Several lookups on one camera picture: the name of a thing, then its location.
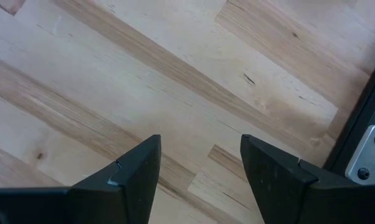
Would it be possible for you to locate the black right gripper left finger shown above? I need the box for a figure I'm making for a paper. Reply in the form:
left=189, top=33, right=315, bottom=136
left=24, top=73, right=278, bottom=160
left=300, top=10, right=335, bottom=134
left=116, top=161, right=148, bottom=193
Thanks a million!
left=0, top=134, right=162, bottom=224

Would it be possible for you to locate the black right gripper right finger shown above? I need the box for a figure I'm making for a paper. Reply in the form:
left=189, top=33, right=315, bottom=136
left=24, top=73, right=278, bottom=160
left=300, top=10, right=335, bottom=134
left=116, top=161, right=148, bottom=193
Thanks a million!
left=240, top=134, right=375, bottom=224

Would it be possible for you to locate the silver metal frame bracket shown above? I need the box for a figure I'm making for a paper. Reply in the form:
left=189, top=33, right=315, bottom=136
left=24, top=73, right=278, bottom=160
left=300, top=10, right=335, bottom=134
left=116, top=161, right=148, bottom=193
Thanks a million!
left=344, top=124, right=375, bottom=187

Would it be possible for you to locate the black aluminium table frame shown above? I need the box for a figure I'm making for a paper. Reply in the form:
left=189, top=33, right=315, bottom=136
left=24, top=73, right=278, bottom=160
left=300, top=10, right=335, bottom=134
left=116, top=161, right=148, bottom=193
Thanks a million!
left=323, top=46, right=375, bottom=175

